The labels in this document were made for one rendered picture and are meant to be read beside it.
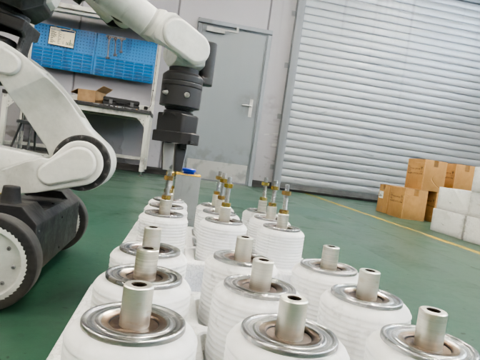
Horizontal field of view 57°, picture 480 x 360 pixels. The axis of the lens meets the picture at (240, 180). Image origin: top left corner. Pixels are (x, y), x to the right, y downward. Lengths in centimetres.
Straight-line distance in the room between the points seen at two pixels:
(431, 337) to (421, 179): 426
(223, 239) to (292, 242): 13
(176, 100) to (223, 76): 516
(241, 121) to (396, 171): 235
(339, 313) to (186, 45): 65
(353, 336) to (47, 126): 95
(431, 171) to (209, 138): 286
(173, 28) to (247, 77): 522
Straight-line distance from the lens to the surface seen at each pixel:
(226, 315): 45
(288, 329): 35
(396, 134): 673
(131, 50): 602
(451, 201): 384
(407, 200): 457
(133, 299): 33
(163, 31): 94
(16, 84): 122
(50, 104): 122
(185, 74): 96
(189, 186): 125
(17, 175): 123
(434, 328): 40
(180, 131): 95
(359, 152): 649
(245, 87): 613
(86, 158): 115
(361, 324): 47
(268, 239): 87
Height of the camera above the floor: 38
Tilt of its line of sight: 3 degrees down
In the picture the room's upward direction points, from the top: 8 degrees clockwise
